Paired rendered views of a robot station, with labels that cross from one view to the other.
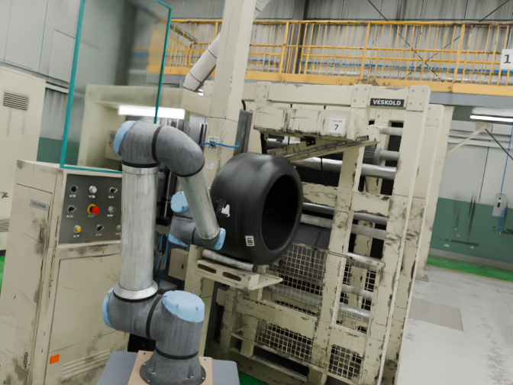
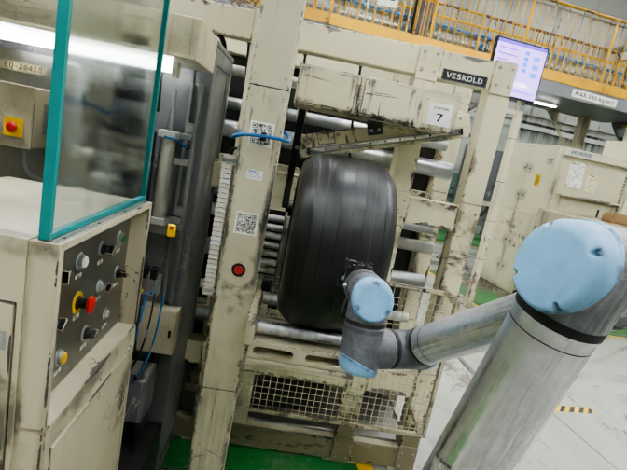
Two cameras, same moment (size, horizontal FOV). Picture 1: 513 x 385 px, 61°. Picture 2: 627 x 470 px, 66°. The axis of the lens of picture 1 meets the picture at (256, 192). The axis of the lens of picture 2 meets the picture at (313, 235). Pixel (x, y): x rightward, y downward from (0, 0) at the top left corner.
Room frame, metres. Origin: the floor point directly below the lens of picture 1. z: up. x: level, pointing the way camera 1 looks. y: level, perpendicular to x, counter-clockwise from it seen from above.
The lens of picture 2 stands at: (1.07, 1.01, 1.53)
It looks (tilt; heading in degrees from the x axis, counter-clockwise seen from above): 11 degrees down; 324
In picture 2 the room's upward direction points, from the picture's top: 11 degrees clockwise
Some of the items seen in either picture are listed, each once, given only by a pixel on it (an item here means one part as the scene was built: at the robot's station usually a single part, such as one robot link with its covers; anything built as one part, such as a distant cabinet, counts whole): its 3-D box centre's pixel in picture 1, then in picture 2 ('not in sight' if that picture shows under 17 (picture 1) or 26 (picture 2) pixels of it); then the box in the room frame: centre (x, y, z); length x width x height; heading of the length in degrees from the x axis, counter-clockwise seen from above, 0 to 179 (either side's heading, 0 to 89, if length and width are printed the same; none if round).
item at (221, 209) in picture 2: not in sight; (220, 226); (2.53, 0.34, 1.19); 0.05 x 0.04 x 0.48; 148
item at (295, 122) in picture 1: (307, 124); (373, 102); (2.58, -0.24, 1.71); 0.61 x 0.25 x 0.15; 58
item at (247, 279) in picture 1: (225, 272); (301, 352); (2.27, 0.10, 0.84); 0.36 x 0.09 x 0.06; 58
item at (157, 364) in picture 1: (175, 358); not in sight; (1.47, 0.19, 0.71); 0.19 x 0.19 x 0.10
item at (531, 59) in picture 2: not in sight; (515, 70); (4.35, -3.47, 2.60); 0.60 x 0.05 x 0.55; 68
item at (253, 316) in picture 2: (217, 250); (256, 310); (2.49, 0.17, 0.90); 0.40 x 0.03 x 0.10; 148
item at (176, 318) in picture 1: (179, 320); not in sight; (1.47, 0.20, 0.84); 0.17 x 0.15 x 0.18; 78
